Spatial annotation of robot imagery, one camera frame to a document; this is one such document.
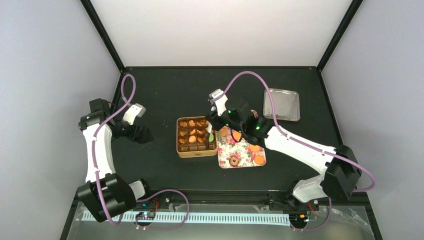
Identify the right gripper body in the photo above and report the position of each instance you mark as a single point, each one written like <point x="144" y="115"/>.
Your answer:
<point x="216" y="125"/>

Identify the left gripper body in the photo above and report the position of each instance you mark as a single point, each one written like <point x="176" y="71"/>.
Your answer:
<point x="137" y="139"/>

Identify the white and metal tongs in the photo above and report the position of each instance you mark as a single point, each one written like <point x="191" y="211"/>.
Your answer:
<point x="209" y="128"/>

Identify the green macaron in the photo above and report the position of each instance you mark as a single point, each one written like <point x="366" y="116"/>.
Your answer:
<point x="211" y="137"/>

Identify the gold cookie tin with tray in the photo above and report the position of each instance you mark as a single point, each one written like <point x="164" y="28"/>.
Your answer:
<point x="192" y="138"/>

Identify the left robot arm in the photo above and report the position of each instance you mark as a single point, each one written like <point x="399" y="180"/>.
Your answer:
<point x="105" y="194"/>

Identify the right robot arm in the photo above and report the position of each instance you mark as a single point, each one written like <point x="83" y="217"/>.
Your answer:
<point x="337" y="168"/>

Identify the floral serving tray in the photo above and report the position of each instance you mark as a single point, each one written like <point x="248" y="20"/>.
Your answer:
<point x="230" y="143"/>

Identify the chocolate donut cookie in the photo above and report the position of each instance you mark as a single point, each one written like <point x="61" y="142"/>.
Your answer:
<point x="234" y="161"/>

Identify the silver tin lid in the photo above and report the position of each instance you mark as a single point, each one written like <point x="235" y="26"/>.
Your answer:
<point x="286" y="105"/>

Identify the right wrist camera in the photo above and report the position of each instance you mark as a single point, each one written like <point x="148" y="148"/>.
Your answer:
<point x="218" y="100"/>

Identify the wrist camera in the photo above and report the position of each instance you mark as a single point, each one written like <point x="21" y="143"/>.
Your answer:
<point x="134" y="111"/>
<point x="218" y="100"/>

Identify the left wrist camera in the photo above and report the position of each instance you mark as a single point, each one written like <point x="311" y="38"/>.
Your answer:
<point x="134" y="111"/>

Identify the white slotted cable duct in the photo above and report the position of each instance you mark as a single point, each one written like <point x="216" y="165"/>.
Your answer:
<point x="277" y="219"/>

